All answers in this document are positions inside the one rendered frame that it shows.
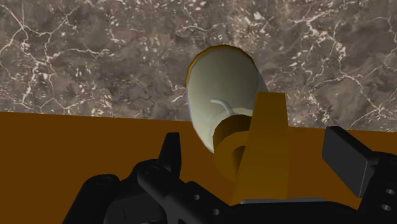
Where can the yellow mug with white inside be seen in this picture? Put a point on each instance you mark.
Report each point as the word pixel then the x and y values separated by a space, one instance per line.
pixel 223 80

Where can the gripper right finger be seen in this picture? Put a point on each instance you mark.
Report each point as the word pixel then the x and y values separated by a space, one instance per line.
pixel 350 158

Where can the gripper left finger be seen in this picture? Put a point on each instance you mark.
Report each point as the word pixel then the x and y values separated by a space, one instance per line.
pixel 161 192

